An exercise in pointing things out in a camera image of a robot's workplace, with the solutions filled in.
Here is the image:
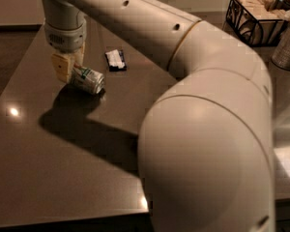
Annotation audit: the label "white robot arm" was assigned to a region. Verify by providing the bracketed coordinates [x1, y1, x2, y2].
[44, 0, 276, 232]

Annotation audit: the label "black wire napkin basket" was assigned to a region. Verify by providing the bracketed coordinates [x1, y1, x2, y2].
[224, 0, 289, 48]

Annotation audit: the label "small dark snack packet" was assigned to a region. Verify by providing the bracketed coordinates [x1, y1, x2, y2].
[105, 49, 127, 72]

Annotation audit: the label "metal mesh cup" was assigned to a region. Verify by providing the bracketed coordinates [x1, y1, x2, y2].
[272, 23, 290, 71]

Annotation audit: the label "7up soda can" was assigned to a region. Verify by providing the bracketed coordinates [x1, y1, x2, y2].
[71, 67, 104, 95]

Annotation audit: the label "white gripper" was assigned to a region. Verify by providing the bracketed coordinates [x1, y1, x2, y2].
[44, 17, 87, 83]

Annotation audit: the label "white napkins in basket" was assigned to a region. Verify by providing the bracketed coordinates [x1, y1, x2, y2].
[235, 0, 289, 45]

